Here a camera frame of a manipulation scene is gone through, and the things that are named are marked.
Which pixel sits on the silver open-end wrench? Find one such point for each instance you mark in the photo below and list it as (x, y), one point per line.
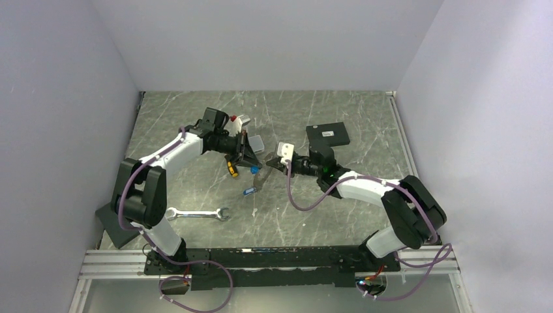
(218, 214)

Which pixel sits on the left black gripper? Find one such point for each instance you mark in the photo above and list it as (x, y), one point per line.
(242, 151)

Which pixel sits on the small grey white box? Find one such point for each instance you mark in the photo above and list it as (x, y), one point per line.
(256, 144)

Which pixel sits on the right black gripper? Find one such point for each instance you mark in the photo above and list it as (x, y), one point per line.
(276, 163)

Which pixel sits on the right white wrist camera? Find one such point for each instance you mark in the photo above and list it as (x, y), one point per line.
(285, 152)

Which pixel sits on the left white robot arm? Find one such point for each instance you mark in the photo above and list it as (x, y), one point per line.
(139, 197)

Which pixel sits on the black flat plate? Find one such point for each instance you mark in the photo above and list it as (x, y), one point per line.
(333, 134)
(109, 220)

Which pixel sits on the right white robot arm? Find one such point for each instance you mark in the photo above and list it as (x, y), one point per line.
(414, 215)

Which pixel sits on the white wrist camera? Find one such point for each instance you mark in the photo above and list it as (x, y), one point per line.
(238, 123)
(285, 152)

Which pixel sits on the aluminium rail frame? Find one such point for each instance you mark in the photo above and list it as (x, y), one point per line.
(113, 280)

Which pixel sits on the black flat plate left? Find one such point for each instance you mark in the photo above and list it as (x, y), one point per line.
(109, 220)

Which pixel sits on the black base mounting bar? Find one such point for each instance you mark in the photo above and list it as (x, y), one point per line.
(211, 268)

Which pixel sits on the yellow black screwdriver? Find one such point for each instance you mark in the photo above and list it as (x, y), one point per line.
(232, 170)

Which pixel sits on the black flat plate right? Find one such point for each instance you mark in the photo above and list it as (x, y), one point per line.
(333, 134)

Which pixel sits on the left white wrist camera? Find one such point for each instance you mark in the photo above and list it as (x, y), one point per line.
(238, 123)

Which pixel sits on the blue key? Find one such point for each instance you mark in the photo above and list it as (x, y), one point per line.
(254, 170)
(249, 191)

